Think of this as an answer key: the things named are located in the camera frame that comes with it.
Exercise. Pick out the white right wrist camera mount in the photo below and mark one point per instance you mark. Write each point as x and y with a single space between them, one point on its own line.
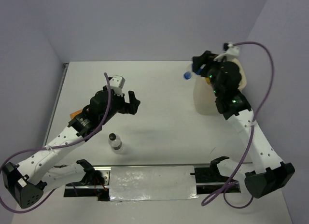
231 51

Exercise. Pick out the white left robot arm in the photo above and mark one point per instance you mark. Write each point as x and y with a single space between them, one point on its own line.
29 179

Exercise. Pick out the clear bottle black cap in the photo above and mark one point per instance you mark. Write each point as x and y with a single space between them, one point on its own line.
115 143

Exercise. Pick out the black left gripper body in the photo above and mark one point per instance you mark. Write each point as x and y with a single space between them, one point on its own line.
118 105

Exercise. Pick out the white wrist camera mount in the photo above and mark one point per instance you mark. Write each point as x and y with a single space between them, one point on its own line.
231 51
117 84

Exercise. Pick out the small bottle yellow cap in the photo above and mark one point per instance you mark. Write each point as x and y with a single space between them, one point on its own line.
208 81

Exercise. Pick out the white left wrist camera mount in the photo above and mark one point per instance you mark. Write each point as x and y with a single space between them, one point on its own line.
117 84

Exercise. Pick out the metal rail with electronics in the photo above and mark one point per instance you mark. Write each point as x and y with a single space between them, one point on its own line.
207 178

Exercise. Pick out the clear Pepsi-label bottle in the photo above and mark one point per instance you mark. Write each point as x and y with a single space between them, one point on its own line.
190 73

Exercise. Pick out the orange juice bottle lying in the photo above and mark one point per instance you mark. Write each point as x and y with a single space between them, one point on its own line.
72 115

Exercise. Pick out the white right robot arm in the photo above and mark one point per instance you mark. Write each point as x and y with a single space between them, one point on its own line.
269 172

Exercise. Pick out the beige plastic bin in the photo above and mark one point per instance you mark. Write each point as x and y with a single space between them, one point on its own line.
204 98

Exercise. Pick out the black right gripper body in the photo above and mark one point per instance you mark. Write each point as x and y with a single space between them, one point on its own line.
211 72

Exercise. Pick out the silver foil sheet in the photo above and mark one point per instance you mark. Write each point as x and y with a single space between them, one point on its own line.
152 183

